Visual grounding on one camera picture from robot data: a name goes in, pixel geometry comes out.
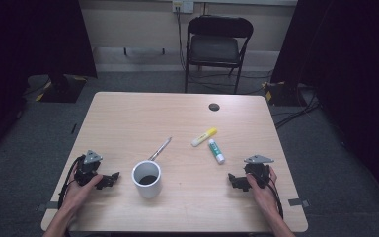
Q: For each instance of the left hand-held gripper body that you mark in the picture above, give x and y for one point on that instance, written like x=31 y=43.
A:
x=87 y=169

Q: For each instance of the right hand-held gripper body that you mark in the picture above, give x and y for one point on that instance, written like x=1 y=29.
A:
x=260 y=169

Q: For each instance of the green glue stick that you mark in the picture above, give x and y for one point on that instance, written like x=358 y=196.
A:
x=216 y=151

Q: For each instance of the white cup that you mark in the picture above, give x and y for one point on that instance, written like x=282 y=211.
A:
x=148 y=187

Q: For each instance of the yellow highlighter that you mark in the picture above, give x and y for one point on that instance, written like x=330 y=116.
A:
x=204 y=137

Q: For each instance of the silver pen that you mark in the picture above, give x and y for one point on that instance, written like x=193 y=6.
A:
x=160 y=149

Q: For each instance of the person's right hand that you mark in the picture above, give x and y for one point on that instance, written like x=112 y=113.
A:
x=266 y=197

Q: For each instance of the person's left hand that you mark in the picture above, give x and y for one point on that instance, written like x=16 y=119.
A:
x=79 y=196

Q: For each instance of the grey tape strip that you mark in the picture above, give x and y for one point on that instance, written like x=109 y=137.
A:
x=298 y=202
x=50 y=206

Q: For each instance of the black round table grommet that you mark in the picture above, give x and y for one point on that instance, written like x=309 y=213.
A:
x=214 y=107

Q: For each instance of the black stand base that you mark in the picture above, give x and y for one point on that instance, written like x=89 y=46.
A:
x=62 y=89
x=283 y=94

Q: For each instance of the black folding chair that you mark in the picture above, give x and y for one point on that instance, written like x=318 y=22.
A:
x=214 y=49

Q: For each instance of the black curtain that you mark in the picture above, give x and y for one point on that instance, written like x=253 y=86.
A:
x=29 y=39
x=352 y=59

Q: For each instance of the white wall socket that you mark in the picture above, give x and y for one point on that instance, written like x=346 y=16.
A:
x=183 y=6

